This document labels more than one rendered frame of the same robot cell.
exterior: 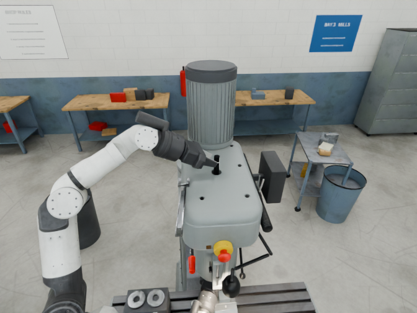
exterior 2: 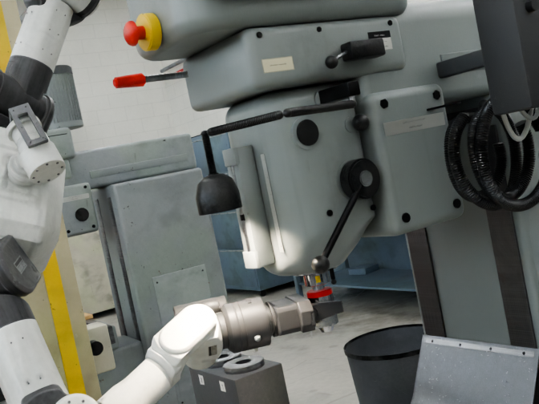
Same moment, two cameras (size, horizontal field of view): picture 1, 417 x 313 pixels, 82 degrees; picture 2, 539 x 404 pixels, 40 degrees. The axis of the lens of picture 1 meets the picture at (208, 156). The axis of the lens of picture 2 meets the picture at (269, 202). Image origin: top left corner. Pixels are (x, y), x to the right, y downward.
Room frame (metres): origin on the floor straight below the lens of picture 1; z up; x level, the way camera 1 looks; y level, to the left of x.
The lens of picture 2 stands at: (0.02, -1.20, 1.51)
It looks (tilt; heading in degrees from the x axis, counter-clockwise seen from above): 3 degrees down; 62
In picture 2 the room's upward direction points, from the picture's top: 11 degrees counter-clockwise
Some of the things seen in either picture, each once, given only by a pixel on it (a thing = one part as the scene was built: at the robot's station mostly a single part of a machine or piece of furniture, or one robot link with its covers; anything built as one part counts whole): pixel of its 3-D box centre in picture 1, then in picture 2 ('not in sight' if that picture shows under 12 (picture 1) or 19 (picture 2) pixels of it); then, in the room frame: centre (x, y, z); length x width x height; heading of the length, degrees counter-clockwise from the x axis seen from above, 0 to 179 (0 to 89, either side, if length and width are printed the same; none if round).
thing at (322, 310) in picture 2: not in sight; (326, 309); (0.70, -0.06, 1.24); 0.06 x 0.02 x 0.03; 164
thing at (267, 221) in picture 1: (251, 185); not in sight; (0.75, -0.17, 1.79); 0.45 x 0.04 x 0.04; 4
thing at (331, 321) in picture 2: not in sight; (322, 309); (0.71, -0.03, 1.23); 0.05 x 0.05 x 0.06
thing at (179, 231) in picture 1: (182, 203); not in sight; (0.54, 0.08, 1.89); 0.24 x 0.04 x 0.01; 1
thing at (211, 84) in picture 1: (210, 105); not in sight; (0.96, -0.01, 2.05); 0.20 x 0.20 x 0.32
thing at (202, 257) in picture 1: (215, 244); (299, 180); (0.71, -0.03, 1.47); 0.21 x 0.19 x 0.32; 94
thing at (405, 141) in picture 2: not in sight; (378, 163); (0.90, -0.02, 1.47); 0.24 x 0.19 x 0.26; 94
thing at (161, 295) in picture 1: (148, 307); (241, 402); (0.66, 0.33, 1.00); 0.22 x 0.12 x 0.20; 94
